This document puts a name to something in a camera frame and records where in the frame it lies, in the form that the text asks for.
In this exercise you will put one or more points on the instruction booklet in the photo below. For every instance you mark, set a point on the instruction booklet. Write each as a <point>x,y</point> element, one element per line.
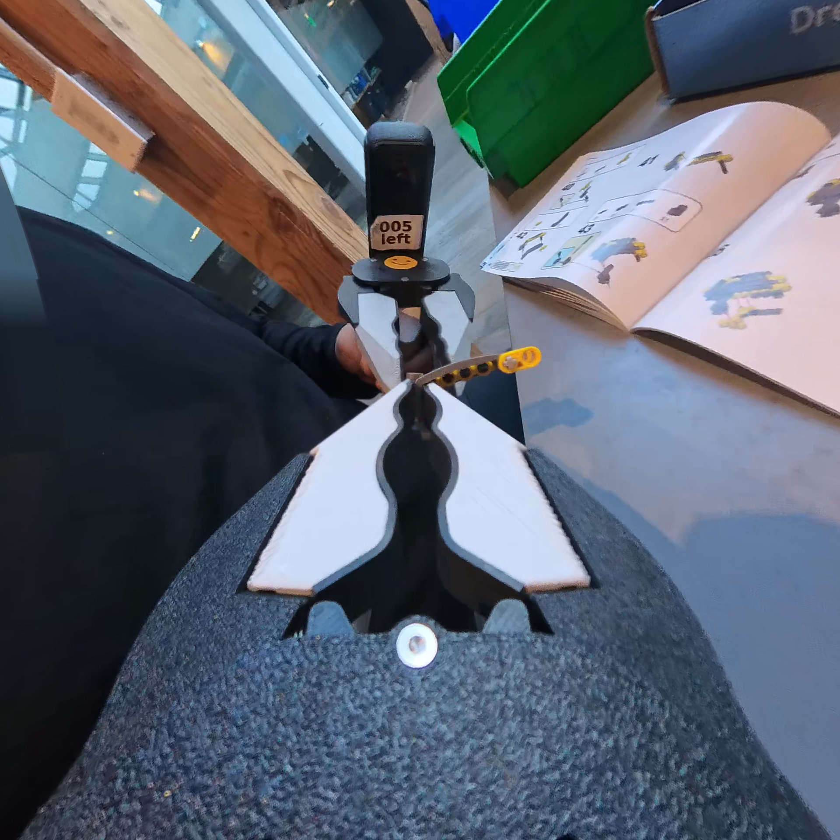
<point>689,249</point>

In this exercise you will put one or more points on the grey yellow brick assembly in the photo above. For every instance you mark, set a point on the grey yellow brick assembly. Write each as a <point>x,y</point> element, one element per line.
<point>518,359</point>

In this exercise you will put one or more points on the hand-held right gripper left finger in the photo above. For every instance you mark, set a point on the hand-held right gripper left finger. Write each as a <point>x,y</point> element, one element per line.
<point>328,518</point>

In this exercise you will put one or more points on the blue plastic bin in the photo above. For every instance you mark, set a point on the blue plastic bin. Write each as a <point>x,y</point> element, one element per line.
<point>459,16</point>

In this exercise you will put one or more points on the green plastic bin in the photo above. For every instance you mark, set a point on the green plastic bin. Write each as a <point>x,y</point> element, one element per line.
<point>544,92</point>

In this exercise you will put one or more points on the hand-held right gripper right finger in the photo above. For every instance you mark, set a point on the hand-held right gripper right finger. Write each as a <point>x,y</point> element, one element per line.
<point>512,518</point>

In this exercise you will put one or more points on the wooden beam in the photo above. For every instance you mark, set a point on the wooden beam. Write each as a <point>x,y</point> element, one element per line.
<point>216,151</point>

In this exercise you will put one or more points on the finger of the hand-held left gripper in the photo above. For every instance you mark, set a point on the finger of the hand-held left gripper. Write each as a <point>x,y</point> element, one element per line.
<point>449,325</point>
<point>377,334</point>

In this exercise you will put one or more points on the person's left hand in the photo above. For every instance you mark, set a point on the person's left hand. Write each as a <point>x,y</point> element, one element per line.
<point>354,354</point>

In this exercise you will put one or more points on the open blue cardboard box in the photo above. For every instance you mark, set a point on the open blue cardboard box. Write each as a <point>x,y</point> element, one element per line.
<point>735,46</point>

